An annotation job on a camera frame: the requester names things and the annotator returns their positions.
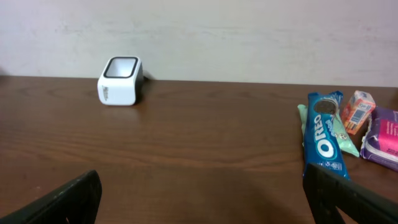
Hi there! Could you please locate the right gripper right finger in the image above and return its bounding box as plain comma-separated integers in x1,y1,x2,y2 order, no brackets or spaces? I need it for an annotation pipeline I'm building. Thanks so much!
303,163,397,224

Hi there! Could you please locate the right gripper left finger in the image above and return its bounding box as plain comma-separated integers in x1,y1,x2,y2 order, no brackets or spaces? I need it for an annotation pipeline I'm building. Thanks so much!
1,170,102,224

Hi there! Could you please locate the blue snack bar wrapper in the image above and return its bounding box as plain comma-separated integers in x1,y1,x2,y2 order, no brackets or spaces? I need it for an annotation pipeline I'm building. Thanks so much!
303,91,349,179

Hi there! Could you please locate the teal wet wipes packet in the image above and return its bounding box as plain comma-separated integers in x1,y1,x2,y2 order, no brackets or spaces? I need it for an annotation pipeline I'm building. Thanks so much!
297,105,359,157

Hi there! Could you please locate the red purple snack packet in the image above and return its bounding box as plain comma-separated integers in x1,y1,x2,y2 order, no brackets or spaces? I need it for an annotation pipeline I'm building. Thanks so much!
360,106,397,171

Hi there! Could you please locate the orange tissue packet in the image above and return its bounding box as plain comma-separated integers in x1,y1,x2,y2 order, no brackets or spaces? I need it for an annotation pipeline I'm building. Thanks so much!
341,90,376,135

